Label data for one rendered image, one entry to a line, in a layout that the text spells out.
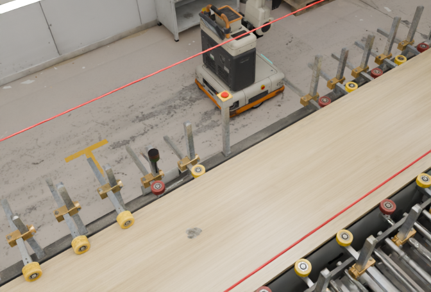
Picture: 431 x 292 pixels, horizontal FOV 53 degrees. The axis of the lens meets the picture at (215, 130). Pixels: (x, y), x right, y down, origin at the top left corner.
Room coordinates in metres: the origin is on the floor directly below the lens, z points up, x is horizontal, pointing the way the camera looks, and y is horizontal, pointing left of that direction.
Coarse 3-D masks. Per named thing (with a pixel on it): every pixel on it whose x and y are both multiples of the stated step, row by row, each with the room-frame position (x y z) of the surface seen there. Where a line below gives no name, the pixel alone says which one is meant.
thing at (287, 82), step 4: (284, 80) 2.39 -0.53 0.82; (288, 80) 2.39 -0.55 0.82; (288, 84) 2.35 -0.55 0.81; (292, 84) 2.35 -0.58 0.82; (292, 88) 2.31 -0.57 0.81; (296, 88) 2.30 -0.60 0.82; (296, 92) 2.28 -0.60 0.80; (300, 92) 2.25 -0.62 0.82; (304, 92) 2.25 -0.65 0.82; (300, 96) 2.24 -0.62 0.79; (312, 100) 2.17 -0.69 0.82; (312, 104) 2.14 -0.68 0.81; (316, 104) 2.13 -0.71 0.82; (316, 108) 2.10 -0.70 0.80; (320, 108) 2.08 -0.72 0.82
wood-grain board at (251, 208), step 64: (320, 128) 1.82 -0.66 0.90; (384, 128) 1.79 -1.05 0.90; (192, 192) 1.40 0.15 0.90; (256, 192) 1.37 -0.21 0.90; (320, 192) 1.35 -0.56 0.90; (384, 192) 1.32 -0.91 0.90; (64, 256) 1.05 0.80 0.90; (128, 256) 1.03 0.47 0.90; (192, 256) 1.01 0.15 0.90; (256, 256) 0.99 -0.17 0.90
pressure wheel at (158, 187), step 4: (152, 184) 1.46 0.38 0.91; (156, 184) 1.46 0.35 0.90; (160, 184) 1.46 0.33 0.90; (164, 184) 1.46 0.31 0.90; (152, 188) 1.44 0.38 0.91; (156, 188) 1.44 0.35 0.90; (160, 188) 1.43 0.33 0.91; (164, 188) 1.44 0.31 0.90; (152, 192) 1.43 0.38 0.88; (156, 192) 1.41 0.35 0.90; (160, 192) 1.41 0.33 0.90; (160, 196) 1.45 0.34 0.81
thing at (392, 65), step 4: (356, 40) 2.81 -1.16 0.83; (356, 44) 2.79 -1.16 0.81; (360, 44) 2.76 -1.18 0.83; (364, 44) 2.76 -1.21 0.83; (360, 48) 2.75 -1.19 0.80; (372, 52) 2.65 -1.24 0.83; (376, 52) 2.65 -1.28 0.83; (384, 60) 2.55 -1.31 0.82; (388, 60) 2.54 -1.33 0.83; (388, 64) 2.52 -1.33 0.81; (392, 64) 2.49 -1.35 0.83; (396, 64) 2.49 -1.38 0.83; (392, 68) 2.48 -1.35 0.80
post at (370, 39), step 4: (368, 36) 2.48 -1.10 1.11; (372, 36) 2.46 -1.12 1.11; (368, 40) 2.47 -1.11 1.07; (372, 40) 2.46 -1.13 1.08; (368, 44) 2.46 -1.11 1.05; (372, 44) 2.47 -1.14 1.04; (364, 48) 2.48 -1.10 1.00; (368, 48) 2.46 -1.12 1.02; (364, 52) 2.48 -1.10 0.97; (368, 52) 2.46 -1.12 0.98; (364, 56) 2.47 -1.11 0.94; (368, 56) 2.47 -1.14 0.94; (364, 60) 2.46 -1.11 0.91; (360, 64) 2.48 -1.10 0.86; (364, 64) 2.45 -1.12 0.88; (360, 76) 2.46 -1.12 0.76
